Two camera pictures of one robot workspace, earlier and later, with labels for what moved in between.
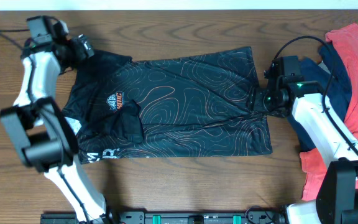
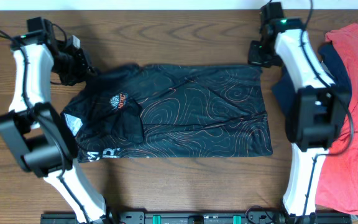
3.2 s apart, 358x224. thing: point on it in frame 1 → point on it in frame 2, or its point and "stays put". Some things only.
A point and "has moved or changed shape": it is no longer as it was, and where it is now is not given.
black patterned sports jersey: x=188 y=105 has moved or changed shape
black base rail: x=174 y=217 stays put
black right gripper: x=255 y=102 → x=255 y=59
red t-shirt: x=357 y=52 stays put
